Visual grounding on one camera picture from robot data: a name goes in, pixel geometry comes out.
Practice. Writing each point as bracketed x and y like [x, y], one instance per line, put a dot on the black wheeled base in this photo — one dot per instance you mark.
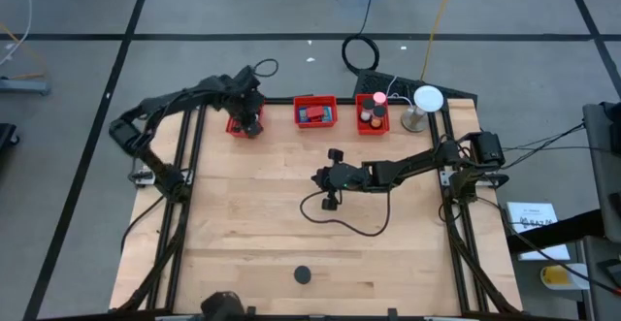
[7, 134]

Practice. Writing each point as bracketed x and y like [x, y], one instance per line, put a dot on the yellow and white container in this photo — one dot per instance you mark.
[558, 277]

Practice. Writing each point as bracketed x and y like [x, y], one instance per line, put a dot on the white mushroom lamp wooden base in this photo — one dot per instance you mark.
[428, 99]

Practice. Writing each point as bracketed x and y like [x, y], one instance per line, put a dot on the blue sand hourglass black caps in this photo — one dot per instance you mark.
[303, 275]

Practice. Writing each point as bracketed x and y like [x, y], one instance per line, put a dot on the black bar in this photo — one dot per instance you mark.
[558, 231]

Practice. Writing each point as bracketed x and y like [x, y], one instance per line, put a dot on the red plastic basket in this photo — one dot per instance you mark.
[233, 128]
[361, 128]
[315, 124]

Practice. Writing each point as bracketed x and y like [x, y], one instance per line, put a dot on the white printed booklet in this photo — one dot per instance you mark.
[533, 212]

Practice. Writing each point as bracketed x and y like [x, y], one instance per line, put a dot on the pink capped hourglass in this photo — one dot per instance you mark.
[380, 98]

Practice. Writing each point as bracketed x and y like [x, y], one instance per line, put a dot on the person's head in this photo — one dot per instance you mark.
[223, 305]

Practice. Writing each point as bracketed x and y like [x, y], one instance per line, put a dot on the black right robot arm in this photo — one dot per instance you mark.
[436, 158]

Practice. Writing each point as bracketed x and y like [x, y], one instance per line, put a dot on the grey metal floor base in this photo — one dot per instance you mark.
[24, 87]

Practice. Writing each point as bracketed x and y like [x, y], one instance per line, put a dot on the black table clamp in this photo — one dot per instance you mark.
[251, 312]
[392, 313]

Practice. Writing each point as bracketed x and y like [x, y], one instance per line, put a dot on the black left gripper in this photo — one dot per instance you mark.
[247, 103]

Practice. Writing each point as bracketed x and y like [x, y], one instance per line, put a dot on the blue digital timer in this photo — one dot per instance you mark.
[303, 114]

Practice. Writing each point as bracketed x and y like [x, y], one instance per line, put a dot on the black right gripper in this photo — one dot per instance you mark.
[347, 176]

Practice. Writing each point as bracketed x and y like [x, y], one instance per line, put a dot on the grey desk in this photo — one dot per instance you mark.
[604, 175]

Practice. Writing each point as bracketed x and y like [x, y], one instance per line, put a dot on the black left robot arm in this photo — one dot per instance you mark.
[155, 107]

